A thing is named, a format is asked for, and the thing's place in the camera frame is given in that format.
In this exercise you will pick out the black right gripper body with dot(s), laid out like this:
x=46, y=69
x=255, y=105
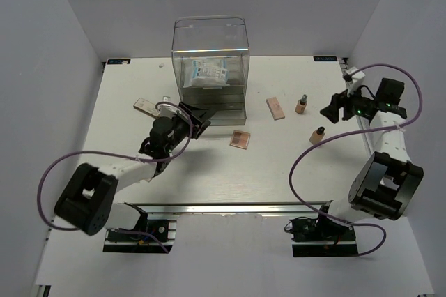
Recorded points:
x=355, y=104

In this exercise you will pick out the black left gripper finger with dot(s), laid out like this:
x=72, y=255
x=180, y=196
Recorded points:
x=197, y=112
x=200, y=128

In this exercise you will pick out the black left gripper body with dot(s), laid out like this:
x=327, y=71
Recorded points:
x=184, y=128

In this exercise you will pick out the beige foundation bottle black cap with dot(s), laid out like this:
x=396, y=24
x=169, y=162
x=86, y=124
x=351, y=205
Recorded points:
x=317, y=135

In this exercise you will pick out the white cotton pad pack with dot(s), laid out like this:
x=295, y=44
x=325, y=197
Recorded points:
x=217, y=75

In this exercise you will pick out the clear smoky makeup organizer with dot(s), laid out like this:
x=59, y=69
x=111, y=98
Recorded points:
x=210, y=58

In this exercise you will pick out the white puffy cotton pad bag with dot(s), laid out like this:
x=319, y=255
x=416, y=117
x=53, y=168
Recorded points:
x=192, y=68

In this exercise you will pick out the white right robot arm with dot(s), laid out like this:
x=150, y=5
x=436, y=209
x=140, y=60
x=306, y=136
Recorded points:
x=389, y=179

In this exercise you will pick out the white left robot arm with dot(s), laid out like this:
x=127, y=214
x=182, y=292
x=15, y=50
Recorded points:
x=87, y=202

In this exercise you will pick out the beige clear makeup compact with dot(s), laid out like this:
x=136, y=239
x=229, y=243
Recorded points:
x=146, y=107

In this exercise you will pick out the pink slim makeup palette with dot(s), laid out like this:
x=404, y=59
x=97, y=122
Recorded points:
x=275, y=108

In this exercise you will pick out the beige foundation bottle grey pump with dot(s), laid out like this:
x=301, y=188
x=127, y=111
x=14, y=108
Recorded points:
x=301, y=105

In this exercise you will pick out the brown four-pan eyeshadow palette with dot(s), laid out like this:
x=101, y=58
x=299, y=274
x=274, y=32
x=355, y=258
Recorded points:
x=240, y=139

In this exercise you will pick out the blue label sticker right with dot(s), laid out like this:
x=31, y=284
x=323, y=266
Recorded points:
x=325, y=59

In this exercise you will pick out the blue label sticker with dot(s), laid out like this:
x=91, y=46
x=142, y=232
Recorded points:
x=118, y=61
x=325, y=59

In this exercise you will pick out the blue label sticker left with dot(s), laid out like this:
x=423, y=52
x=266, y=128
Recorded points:
x=118, y=61

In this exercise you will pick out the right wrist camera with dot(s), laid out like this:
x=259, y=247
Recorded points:
x=354, y=79

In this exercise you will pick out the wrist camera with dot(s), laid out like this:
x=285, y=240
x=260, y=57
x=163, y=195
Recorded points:
x=354, y=79
x=166, y=108

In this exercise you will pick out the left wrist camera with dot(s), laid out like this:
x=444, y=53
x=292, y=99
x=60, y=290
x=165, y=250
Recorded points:
x=166, y=108

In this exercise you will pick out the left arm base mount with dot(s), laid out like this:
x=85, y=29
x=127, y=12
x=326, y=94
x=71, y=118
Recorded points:
x=156, y=236

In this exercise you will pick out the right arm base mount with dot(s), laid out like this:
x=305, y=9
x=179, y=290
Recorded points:
x=320, y=237

